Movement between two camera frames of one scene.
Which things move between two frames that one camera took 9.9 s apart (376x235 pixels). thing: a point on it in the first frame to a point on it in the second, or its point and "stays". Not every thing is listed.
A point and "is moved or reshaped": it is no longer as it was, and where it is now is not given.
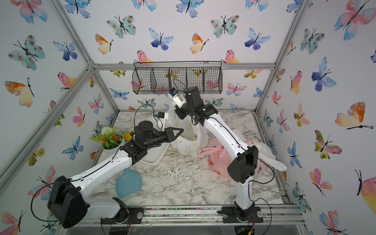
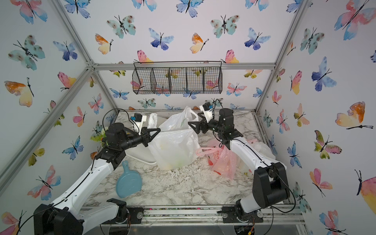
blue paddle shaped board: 129,183 stays
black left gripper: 168,136 to 145,136
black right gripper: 177,112 to 205,124
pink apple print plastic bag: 219,155 stays
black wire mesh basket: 159,77 stays
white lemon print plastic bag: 192,138 is moved or reshaped
